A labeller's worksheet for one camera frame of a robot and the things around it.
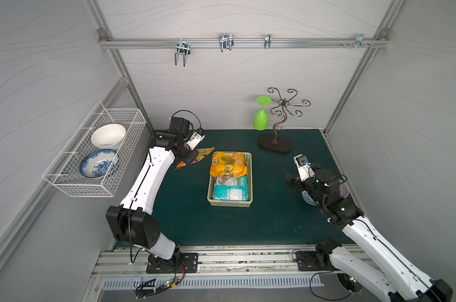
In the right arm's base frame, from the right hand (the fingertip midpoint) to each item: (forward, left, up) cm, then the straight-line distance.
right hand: (299, 166), depth 75 cm
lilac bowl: (+4, -30, -26) cm, 40 cm away
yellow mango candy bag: (+8, +31, -12) cm, 34 cm away
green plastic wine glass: (+29, +14, +1) cm, 32 cm away
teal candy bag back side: (-3, +30, -15) cm, 34 cm away
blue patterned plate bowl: (-9, +73, +10) cm, 75 cm away
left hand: (+5, +47, +1) cm, 47 cm away
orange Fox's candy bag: (+4, +40, +2) cm, 40 cm away
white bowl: (+3, +76, +12) cm, 77 cm away
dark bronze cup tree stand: (+30, +1, -21) cm, 36 cm away
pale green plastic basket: (+17, +20, -18) cm, 32 cm away
